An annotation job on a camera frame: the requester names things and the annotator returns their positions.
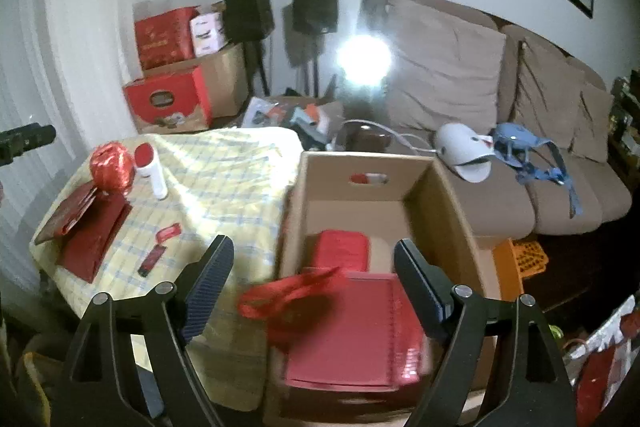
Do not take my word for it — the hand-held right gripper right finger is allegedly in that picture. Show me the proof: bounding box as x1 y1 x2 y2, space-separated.
394 238 576 427

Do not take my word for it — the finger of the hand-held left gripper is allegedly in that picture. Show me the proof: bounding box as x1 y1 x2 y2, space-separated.
0 124 57 165

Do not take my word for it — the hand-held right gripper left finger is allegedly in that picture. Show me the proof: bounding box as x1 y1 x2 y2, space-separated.
65 234 236 427

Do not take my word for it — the red ribbon-handled gift box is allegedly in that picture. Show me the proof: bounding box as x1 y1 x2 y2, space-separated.
237 268 431 390

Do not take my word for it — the red ribbon ball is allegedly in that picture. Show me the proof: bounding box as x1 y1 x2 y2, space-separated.
89 143 136 194

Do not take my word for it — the red rounded tin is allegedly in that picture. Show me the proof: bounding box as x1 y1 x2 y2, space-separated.
302 230 372 273

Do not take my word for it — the large cardboard box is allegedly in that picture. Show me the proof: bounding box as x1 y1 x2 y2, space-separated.
262 152 501 427

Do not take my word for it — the small dark red packet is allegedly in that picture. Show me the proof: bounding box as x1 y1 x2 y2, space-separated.
138 244 167 278

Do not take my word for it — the dark red envelope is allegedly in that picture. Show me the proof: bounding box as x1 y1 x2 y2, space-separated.
34 184 98 244

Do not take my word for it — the small orange cardboard box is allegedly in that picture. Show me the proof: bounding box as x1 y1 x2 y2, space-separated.
475 237 526 303

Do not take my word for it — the white curtain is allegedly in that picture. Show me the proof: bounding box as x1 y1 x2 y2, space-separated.
0 0 141 288

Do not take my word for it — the yellow plaid tablecloth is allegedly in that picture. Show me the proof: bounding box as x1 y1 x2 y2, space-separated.
29 127 303 413

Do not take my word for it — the brown sofa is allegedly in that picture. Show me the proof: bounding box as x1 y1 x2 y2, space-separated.
361 0 633 238

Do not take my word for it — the orange plastic basket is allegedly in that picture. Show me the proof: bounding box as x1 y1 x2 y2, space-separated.
510 238 551 280

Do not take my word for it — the red flat paper bag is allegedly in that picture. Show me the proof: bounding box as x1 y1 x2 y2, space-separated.
55 194 132 284

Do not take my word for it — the red white lint brush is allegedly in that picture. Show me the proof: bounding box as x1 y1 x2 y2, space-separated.
135 144 168 200

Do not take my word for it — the white dome device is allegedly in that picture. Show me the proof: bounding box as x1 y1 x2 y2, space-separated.
432 123 491 182

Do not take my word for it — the dark brown round object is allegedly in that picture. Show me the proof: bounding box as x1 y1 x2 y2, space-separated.
345 127 393 152

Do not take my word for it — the open box of clutter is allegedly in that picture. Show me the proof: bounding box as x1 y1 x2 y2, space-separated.
240 96 346 148

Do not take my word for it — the brown cardboard carton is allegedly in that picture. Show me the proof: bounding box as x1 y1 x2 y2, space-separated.
142 44 251 118

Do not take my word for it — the white printed box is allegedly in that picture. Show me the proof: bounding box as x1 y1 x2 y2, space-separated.
189 13 228 56

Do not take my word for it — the large brown cushion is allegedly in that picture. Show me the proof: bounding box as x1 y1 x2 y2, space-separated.
387 0 507 135

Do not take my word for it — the medium brown cushion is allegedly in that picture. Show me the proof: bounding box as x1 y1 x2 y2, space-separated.
515 38 586 148

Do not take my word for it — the bright lamp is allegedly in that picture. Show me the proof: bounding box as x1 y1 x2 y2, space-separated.
336 35 392 85

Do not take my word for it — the small brown cushion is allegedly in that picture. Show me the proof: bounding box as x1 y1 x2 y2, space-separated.
570 79 615 162

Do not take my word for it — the black speaker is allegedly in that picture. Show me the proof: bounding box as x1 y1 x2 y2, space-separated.
223 0 275 42
291 0 338 35

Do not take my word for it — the cluttered wooden cabinet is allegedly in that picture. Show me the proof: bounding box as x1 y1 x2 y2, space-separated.
605 77 640 178

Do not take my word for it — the white cable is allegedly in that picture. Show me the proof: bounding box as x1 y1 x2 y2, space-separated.
345 119 436 155

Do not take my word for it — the blue strap harness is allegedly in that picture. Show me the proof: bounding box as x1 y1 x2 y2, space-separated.
492 122 585 218

